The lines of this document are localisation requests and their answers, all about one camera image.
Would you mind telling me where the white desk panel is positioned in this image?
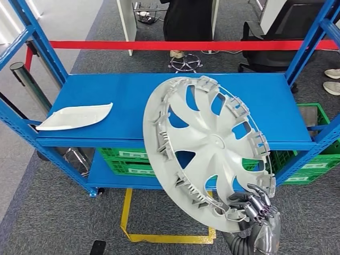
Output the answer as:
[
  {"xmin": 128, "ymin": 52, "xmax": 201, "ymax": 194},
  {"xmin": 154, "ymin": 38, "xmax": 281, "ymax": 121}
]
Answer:
[
  {"xmin": 117, "ymin": 0, "xmax": 137, "ymax": 57},
  {"xmin": 259, "ymin": 0, "xmax": 289, "ymax": 35},
  {"xmin": 211, "ymin": 0, "xmax": 220, "ymax": 54}
]

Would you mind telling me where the red barrier tape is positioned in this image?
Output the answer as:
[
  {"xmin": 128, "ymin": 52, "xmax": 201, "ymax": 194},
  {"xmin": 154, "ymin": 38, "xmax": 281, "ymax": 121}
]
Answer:
[{"xmin": 49, "ymin": 39, "xmax": 339, "ymax": 52}]

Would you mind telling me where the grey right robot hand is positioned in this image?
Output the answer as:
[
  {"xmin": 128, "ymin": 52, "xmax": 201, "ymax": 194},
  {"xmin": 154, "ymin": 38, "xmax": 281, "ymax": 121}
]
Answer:
[{"xmin": 228, "ymin": 183, "xmax": 281, "ymax": 255}]

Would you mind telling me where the black office chair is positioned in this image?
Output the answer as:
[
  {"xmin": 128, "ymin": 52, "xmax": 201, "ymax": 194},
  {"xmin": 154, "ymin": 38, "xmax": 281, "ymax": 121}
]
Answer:
[{"xmin": 237, "ymin": 0, "xmax": 329, "ymax": 94}]

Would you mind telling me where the person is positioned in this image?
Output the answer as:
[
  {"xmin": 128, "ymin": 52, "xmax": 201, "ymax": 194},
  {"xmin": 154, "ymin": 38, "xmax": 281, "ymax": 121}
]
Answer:
[
  {"xmin": 160, "ymin": 0, "xmax": 215, "ymax": 59},
  {"xmin": 323, "ymin": 69, "xmax": 340, "ymax": 96}
]

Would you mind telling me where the chrome chair base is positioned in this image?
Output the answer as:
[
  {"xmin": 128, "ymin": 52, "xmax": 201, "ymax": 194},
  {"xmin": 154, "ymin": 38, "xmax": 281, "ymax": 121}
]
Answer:
[{"xmin": 168, "ymin": 53, "xmax": 204, "ymax": 74}]

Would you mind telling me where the grey wheel hubcap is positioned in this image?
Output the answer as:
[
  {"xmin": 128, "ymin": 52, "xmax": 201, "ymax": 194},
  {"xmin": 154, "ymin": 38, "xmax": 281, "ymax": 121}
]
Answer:
[{"xmin": 142, "ymin": 75, "xmax": 277, "ymax": 234}]

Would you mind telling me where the green plastic crate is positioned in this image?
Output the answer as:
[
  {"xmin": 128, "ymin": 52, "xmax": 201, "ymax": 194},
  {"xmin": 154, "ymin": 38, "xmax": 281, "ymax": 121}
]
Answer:
[
  {"xmin": 268, "ymin": 103, "xmax": 340, "ymax": 166},
  {"xmin": 106, "ymin": 159, "xmax": 158, "ymax": 179},
  {"xmin": 281, "ymin": 155, "xmax": 340, "ymax": 186},
  {"xmin": 96, "ymin": 148, "xmax": 149, "ymax": 163},
  {"xmin": 241, "ymin": 158, "xmax": 265, "ymax": 173}
]

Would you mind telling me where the blue metal shelf rack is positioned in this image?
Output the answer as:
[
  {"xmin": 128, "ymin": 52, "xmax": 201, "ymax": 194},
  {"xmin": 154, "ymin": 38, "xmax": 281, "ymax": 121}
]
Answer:
[{"xmin": 0, "ymin": 0, "xmax": 340, "ymax": 199}]

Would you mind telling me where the white plastic trim part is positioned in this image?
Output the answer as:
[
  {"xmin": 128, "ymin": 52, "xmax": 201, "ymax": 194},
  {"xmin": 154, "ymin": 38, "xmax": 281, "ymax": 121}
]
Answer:
[{"xmin": 35, "ymin": 102, "xmax": 114, "ymax": 132}]

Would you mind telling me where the chrome barrier stanchion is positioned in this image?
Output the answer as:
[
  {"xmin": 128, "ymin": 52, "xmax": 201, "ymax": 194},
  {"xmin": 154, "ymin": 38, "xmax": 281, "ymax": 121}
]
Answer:
[
  {"xmin": 26, "ymin": 40, "xmax": 62, "ymax": 90},
  {"xmin": 10, "ymin": 62, "xmax": 91, "ymax": 178}
]

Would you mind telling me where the wire cable tray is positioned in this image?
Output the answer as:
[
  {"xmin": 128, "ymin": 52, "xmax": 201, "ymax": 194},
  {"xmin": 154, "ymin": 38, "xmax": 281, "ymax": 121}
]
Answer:
[{"xmin": 133, "ymin": 2, "xmax": 169, "ymax": 25}]

